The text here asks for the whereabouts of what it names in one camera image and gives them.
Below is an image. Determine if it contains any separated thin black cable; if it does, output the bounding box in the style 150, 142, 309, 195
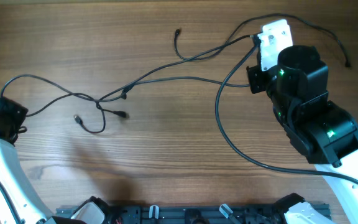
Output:
173, 12, 352, 68

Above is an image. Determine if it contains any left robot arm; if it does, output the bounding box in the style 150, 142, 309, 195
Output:
0, 96, 53, 223

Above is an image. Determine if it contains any left camera cable black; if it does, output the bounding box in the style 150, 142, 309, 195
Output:
0, 182, 22, 224

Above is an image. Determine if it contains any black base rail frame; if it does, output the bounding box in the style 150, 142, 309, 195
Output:
54, 202, 332, 224

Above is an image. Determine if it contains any right camera cable black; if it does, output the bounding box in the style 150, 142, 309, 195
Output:
214, 42, 358, 203

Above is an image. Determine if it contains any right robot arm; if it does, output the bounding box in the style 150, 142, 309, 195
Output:
247, 45, 358, 223

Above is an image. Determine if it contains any camera cable black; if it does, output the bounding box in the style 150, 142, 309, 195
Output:
214, 42, 358, 203
0, 182, 22, 224

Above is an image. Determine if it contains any black cable bundle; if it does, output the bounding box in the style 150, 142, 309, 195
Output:
0, 33, 260, 134

